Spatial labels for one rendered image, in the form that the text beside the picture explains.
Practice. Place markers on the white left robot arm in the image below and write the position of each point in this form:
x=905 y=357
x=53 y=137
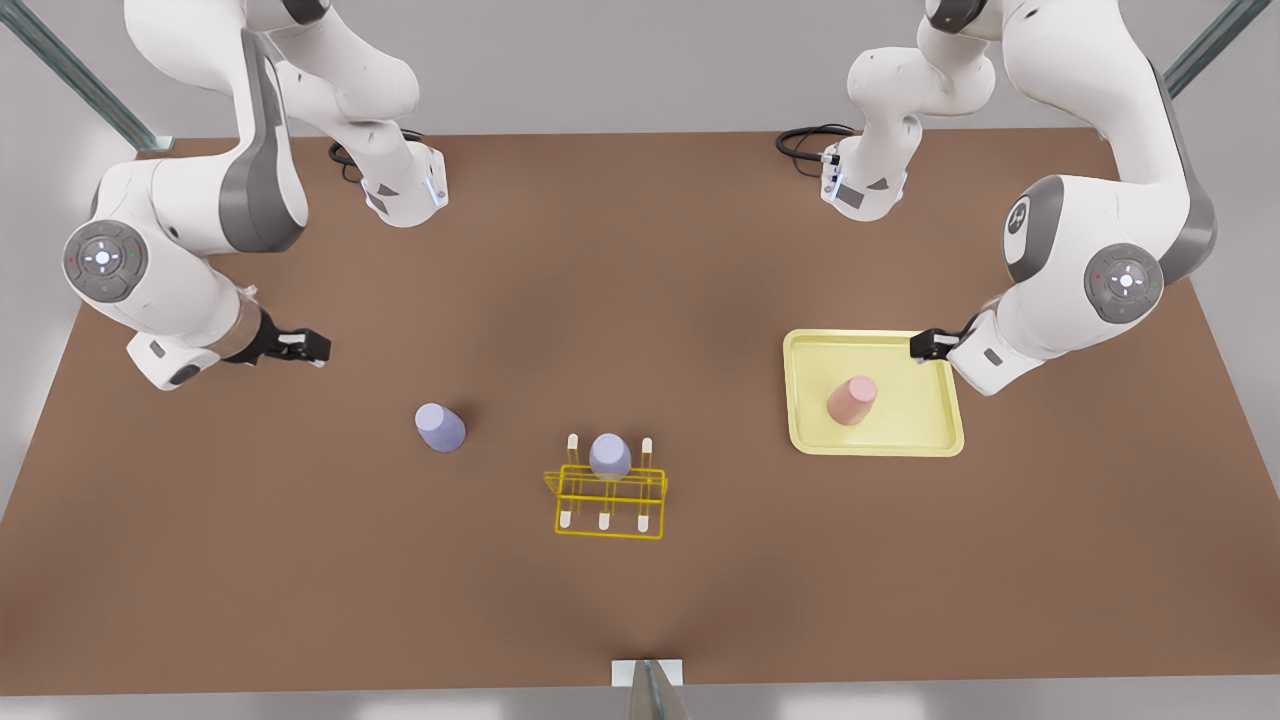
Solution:
x=1100 y=230

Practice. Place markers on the yellow tray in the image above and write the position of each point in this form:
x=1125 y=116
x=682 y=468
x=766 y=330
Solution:
x=910 y=420

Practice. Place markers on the purple cup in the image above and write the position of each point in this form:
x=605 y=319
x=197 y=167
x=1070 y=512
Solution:
x=610 y=457
x=440 y=428

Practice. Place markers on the pink cup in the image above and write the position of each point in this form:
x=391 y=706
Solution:
x=851 y=400

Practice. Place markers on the silver frame post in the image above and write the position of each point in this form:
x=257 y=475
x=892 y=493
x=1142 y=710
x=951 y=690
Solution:
x=1210 y=45
x=650 y=690
x=80 y=75

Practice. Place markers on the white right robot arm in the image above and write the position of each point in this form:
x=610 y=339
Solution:
x=180 y=200

